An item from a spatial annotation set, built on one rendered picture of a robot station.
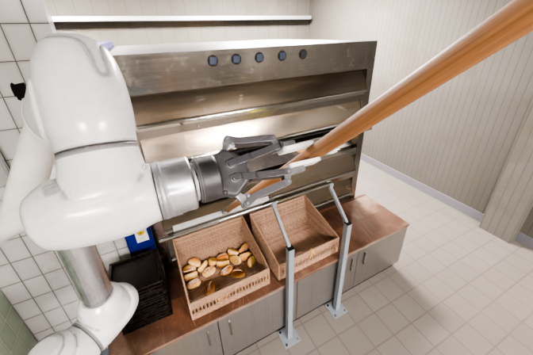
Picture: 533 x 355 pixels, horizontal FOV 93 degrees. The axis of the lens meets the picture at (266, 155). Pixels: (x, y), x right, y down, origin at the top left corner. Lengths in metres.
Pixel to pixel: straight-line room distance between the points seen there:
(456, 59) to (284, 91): 1.63
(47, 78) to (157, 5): 4.61
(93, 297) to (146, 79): 1.05
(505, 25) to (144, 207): 0.42
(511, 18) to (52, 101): 0.47
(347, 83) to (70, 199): 2.08
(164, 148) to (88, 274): 0.85
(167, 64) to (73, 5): 3.49
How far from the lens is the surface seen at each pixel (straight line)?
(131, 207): 0.38
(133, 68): 1.60
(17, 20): 1.64
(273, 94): 1.84
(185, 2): 5.07
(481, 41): 0.31
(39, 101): 0.43
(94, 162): 0.38
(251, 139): 0.46
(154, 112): 1.64
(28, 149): 0.57
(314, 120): 2.11
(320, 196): 2.52
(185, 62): 1.62
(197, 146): 1.74
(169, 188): 0.38
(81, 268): 1.12
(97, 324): 1.29
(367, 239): 2.42
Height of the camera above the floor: 2.18
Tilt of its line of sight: 26 degrees down
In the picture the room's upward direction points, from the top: 2 degrees counter-clockwise
